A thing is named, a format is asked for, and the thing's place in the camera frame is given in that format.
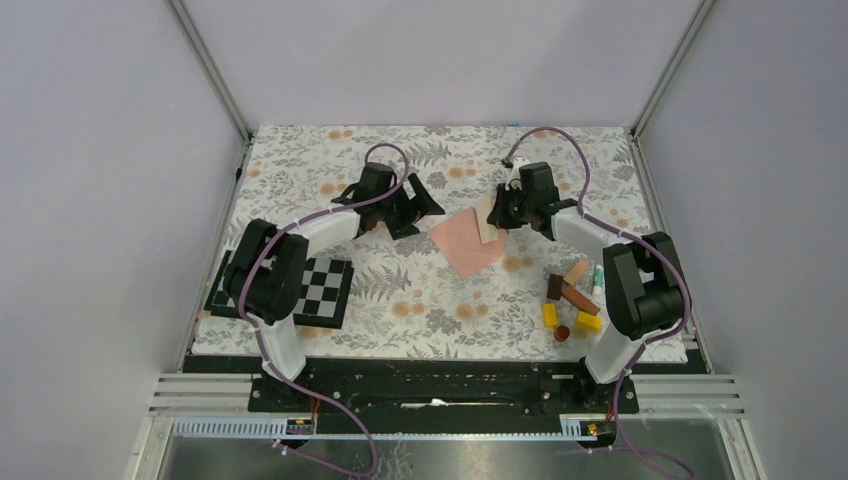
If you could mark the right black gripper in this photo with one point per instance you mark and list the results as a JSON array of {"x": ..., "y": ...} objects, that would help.
[{"x": 498, "y": 216}]

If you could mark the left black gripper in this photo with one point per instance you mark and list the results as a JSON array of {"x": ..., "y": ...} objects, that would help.
[{"x": 423, "y": 204}]

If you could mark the green white glue stick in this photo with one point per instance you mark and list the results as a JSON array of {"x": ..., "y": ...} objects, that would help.
[{"x": 598, "y": 282}]

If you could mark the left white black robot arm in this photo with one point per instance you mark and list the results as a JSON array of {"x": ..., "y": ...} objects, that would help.
[{"x": 264, "y": 276}]

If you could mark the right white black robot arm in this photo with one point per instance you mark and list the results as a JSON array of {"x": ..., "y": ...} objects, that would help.
[{"x": 645, "y": 294}]

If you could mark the floral patterned table mat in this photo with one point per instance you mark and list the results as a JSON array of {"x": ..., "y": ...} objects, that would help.
[{"x": 406, "y": 300}]

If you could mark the dark brown wooden block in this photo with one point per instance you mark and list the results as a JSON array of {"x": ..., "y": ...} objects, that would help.
[{"x": 556, "y": 284}]

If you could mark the light wooden block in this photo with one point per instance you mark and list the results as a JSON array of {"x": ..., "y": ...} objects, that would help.
[{"x": 576, "y": 272}]

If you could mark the reddish brown wooden block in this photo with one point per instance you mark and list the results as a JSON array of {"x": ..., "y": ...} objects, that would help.
[{"x": 580, "y": 301}]

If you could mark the yellow block near front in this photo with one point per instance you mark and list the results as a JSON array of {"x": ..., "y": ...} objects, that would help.
[{"x": 549, "y": 316}]

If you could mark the yellow block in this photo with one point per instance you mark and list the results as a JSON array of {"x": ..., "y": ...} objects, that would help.
[
  {"x": 588, "y": 322},
  {"x": 549, "y": 316}
]

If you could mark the black grey checkerboard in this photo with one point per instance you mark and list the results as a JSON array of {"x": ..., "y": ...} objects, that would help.
[{"x": 324, "y": 294}]

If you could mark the small brown wooden cylinder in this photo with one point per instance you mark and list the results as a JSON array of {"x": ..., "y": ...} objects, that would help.
[{"x": 562, "y": 333}]

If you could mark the yellow block right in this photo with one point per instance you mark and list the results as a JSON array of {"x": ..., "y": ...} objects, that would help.
[{"x": 588, "y": 322}]

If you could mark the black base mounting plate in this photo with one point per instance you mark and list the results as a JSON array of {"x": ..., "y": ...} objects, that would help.
[{"x": 441, "y": 397}]

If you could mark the white slotted cable duct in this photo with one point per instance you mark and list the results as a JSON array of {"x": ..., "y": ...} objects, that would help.
[{"x": 305, "y": 429}]

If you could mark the right aluminium frame post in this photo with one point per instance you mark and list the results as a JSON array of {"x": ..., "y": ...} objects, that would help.
[{"x": 693, "y": 27}]

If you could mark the aluminium frame post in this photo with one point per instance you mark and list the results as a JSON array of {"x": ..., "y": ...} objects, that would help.
[
  {"x": 209, "y": 68},
  {"x": 693, "y": 27}
]

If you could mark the left aluminium frame post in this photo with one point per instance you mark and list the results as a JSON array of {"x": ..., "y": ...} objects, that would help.
[{"x": 209, "y": 68}]

